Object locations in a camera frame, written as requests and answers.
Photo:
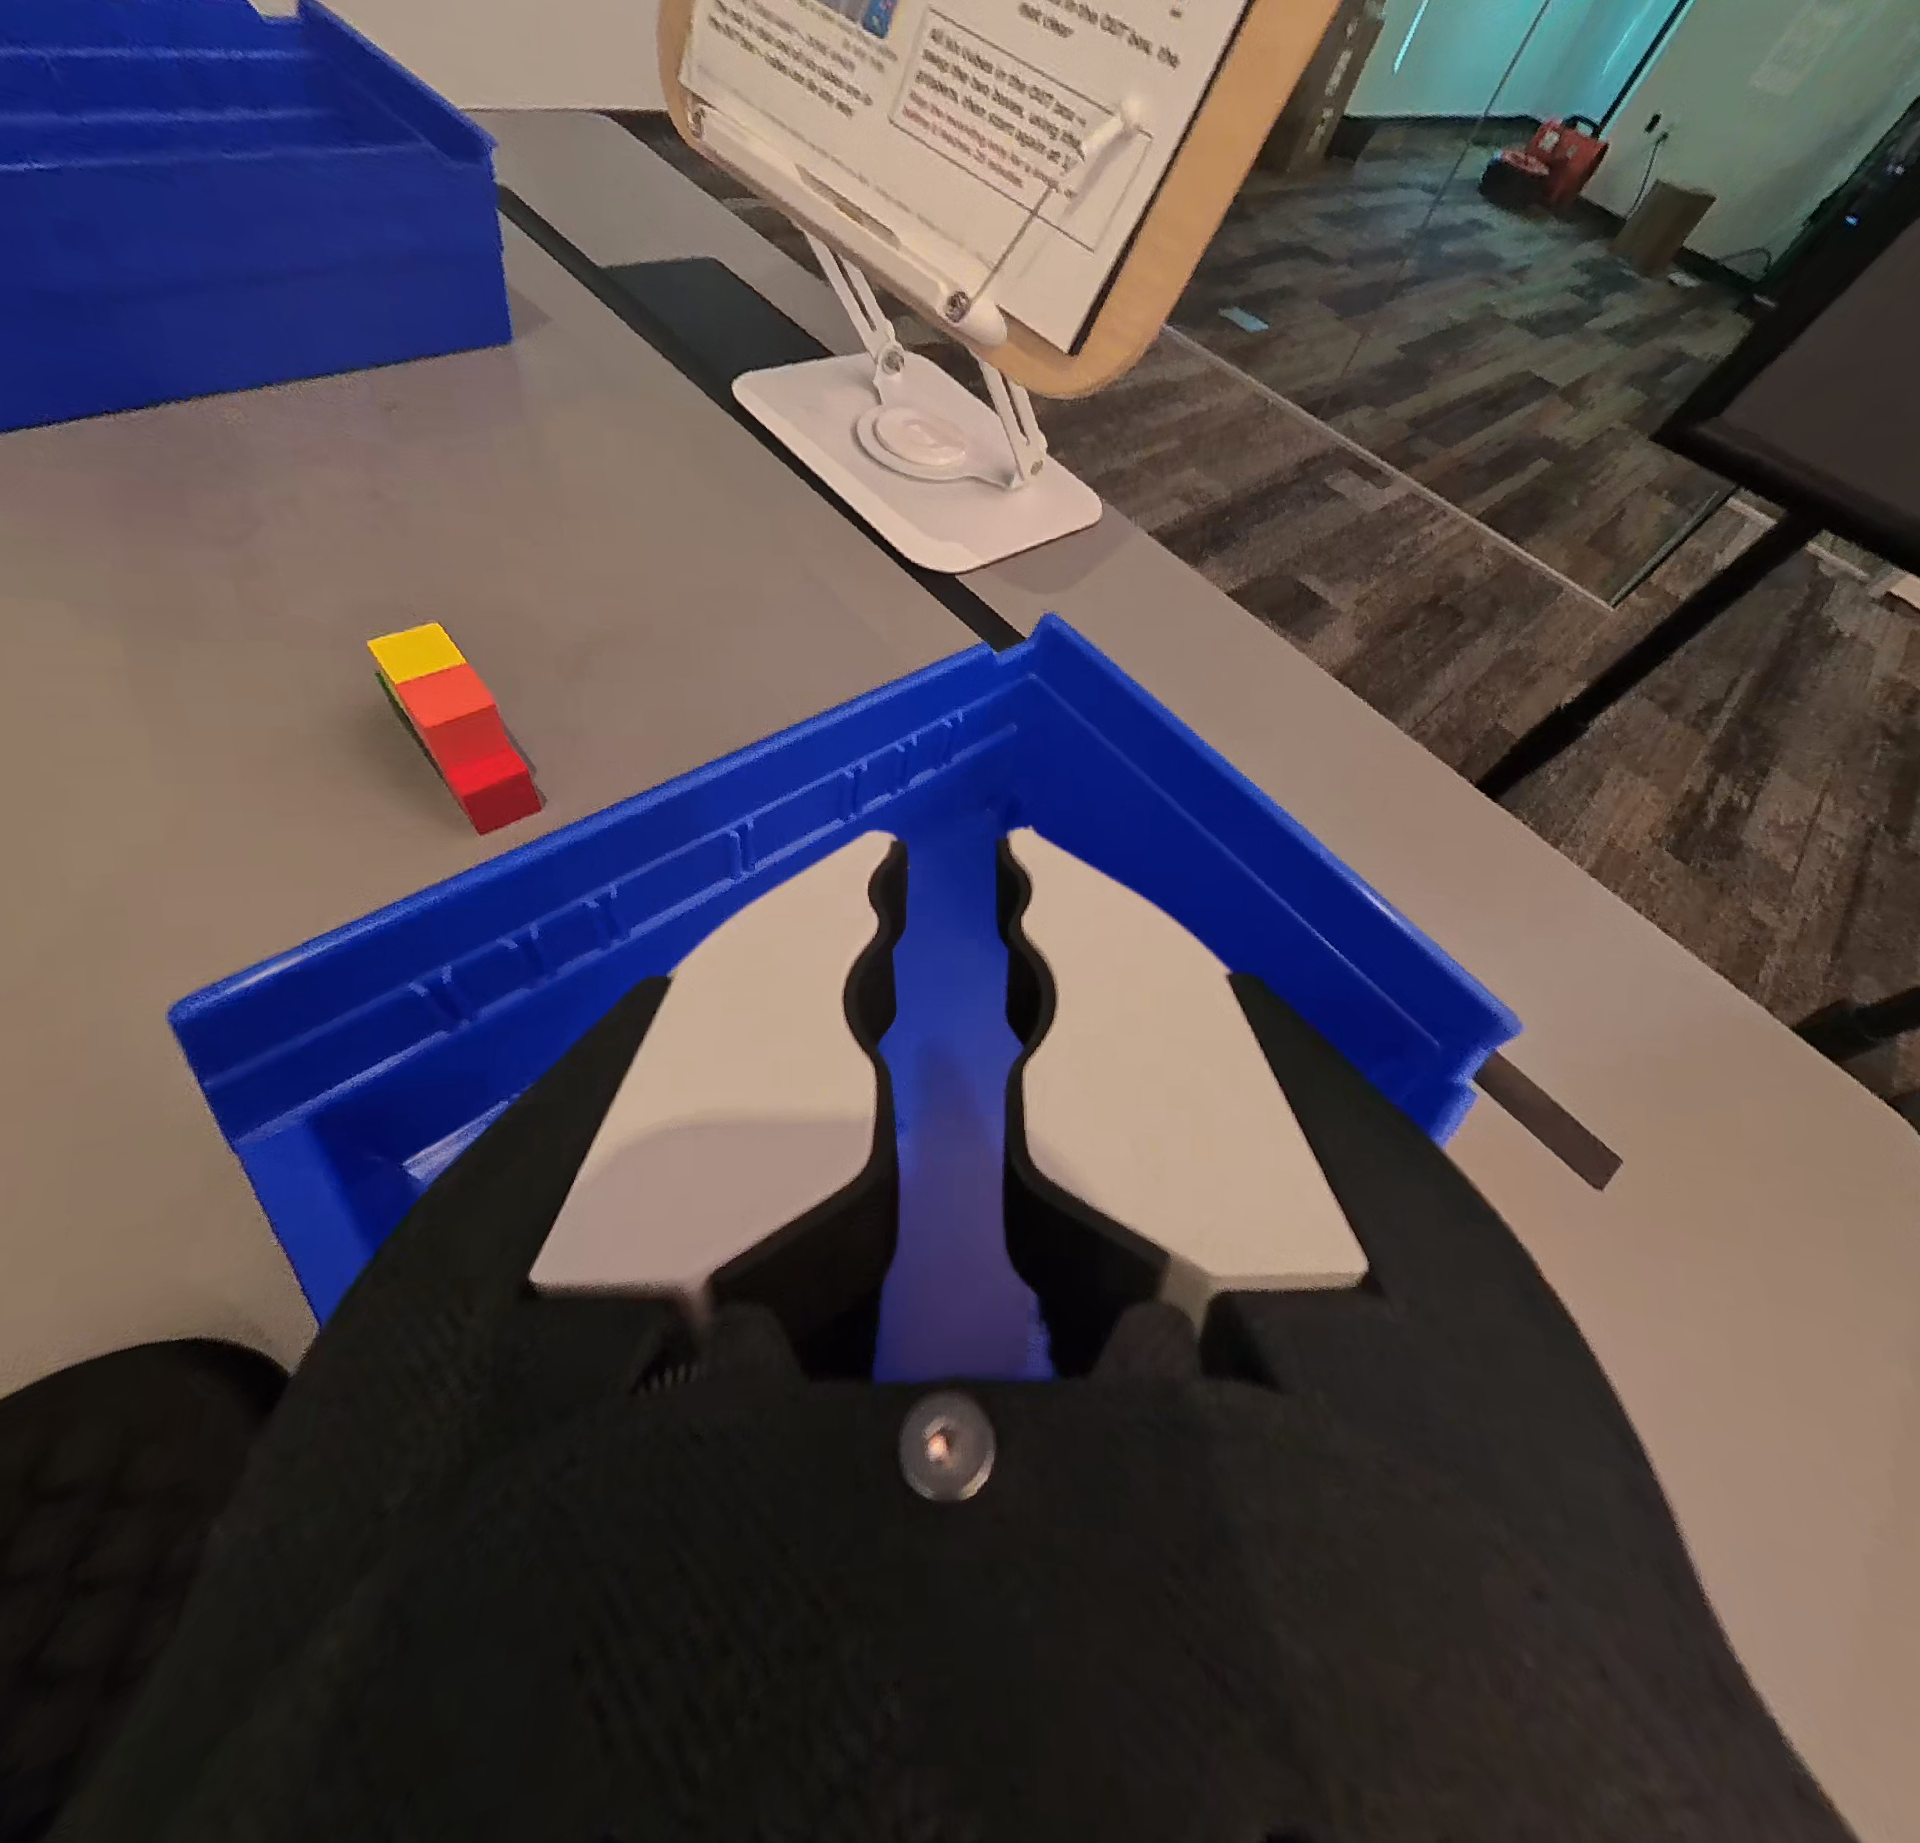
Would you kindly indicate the red air mover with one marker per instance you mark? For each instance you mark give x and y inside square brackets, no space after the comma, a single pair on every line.
[1552,164]

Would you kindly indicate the blue plastic bin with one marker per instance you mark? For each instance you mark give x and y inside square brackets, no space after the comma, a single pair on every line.
[226,252]
[375,1034]

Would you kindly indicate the green wooden cube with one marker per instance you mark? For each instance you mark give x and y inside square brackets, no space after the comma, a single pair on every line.
[386,699]

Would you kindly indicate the red wooden cube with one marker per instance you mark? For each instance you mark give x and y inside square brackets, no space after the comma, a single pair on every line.
[496,794]

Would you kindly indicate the single cardboard box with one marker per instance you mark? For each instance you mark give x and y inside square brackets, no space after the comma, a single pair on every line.
[1665,228]

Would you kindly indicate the black padded wrist rest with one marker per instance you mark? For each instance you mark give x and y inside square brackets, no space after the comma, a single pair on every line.
[105,1573]

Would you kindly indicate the printed instruction sheet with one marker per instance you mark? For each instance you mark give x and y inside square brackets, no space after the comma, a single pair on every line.
[975,74]

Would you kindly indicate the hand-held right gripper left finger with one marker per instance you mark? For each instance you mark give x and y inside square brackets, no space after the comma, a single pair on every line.
[705,1124]

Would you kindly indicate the yellow wooden cube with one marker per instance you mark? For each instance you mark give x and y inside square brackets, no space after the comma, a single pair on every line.
[416,651]

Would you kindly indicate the large cardboard box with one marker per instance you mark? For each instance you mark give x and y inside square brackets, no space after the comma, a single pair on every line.
[1327,64]

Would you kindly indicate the dark display panel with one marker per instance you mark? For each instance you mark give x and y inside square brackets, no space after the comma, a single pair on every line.
[1831,402]

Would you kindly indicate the orange wooden cube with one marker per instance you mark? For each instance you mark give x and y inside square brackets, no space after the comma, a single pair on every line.
[450,709]

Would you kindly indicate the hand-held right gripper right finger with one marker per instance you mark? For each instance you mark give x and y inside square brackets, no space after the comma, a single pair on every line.
[1185,1108]

